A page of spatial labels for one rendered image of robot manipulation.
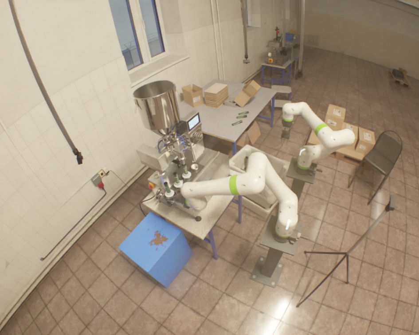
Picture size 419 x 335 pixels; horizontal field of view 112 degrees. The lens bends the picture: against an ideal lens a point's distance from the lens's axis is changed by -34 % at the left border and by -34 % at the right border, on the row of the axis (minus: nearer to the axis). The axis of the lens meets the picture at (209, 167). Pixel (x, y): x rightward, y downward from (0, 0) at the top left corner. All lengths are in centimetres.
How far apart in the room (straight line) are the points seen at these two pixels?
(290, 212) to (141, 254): 132
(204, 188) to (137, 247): 106
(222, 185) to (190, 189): 22
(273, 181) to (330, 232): 165
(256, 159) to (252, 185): 18
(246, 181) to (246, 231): 156
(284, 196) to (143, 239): 132
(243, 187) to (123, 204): 238
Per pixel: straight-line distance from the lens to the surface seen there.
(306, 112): 173
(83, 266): 308
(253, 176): 111
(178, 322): 238
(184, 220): 187
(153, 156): 160
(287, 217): 137
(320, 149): 189
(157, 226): 209
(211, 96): 318
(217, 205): 191
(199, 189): 126
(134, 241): 210
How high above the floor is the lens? 231
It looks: 44 degrees down
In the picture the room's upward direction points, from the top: 9 degrees counter-clockwise
